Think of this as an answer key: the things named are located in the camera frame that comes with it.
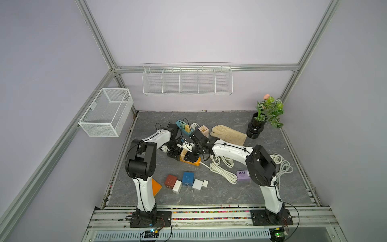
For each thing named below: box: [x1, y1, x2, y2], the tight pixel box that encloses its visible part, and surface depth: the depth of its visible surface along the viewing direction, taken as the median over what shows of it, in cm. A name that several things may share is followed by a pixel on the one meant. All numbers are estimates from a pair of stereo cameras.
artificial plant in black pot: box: [246, 93, 284, 139], surface depth 91 cm
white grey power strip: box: [190, 122, 201, 131], surface depth 111 cm
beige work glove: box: [210, 124, 248, 147], surface depth 108 cm
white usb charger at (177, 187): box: [172, 179, 182, 195], surface depth 81 cm
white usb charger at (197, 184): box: [191, 178, 204, 191], surface depth 85 cm
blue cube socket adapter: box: [181, 171, 196, 187], surface depth 84 cm
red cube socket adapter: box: [164, 174, 178, 190], surface depth 82 cm
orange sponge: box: [152, 178, 163, 197], surface depth 85 cm
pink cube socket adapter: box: [198, 125, 210, 139], surface depth 101 cm
